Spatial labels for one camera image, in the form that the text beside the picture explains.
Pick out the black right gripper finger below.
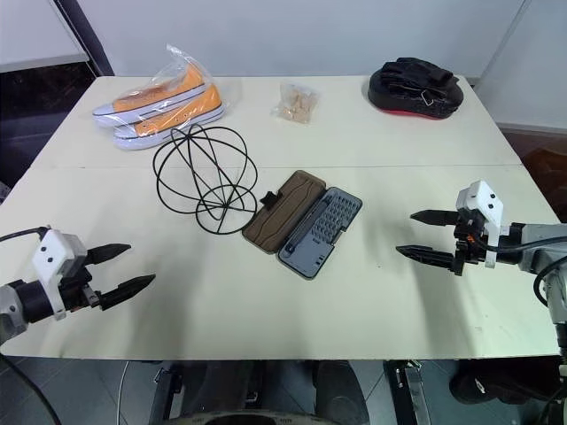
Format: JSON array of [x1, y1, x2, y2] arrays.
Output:
[[394, 243, 457, 272], [409, 208, 462, 228]]

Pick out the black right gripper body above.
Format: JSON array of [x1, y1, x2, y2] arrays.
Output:
[[450, 206, 489, 278]]

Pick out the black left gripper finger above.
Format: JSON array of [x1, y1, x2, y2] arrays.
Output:
[[98, 274, 158, 309], [85, 243, 132, 267]]

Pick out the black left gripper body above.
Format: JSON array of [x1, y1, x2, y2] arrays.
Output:
[[56, 259, 105, 313]]

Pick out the screwdriver bit case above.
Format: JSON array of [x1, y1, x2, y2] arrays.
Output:
[[241, 169, 364, 282]]

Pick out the black metal table leg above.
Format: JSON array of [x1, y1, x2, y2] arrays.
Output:
[[151, 363, 183, 421], [384, 359, 427, 425]]

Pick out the black cushion with red rim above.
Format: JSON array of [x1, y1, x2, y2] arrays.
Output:
[[367, 68, 468, 121]]

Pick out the orange canvas sneaker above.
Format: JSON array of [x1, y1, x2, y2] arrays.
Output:
[[91, 64, 224, 130], [112, 105, 225, 153]]

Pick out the black fabric bundle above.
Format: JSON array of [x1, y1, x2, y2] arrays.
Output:
[[380, 57, 461, 93]]

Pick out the dark rounded shape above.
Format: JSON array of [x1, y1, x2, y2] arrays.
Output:
[[448, 359, 560, 406], [309, 359, 372, 422]]

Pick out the bag of small wooden blocks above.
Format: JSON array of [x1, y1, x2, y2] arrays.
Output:
[[270, 81, 322, 126]]

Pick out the orange sneakers in plastic bag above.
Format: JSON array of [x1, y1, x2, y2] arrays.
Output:
[[91, 42, 243, 153]]

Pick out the white shelf board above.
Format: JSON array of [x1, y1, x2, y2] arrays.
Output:
[[0, 0, 91, 74]]

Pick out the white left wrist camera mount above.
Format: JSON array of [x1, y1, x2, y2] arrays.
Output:
[[31, 228, 89, 321]]

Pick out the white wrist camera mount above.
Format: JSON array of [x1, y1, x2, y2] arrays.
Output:
[[456, 179, 507, 269], [31, 228, 89, 321]]

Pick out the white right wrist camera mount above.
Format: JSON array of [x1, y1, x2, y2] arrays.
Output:
[[456, 179, 507, 269]]

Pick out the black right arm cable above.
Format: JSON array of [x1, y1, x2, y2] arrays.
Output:
[[485, 236, 567, 307]]

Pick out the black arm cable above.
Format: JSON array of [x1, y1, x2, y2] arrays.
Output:
[[0, 226, 50, 243], [485, 236, 567, 307]]

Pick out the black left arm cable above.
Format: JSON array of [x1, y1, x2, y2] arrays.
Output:
[[0, 226, 50, 243]]

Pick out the black wire sphere frame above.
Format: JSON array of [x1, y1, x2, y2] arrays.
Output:
[[151, 123, 260, 235]]

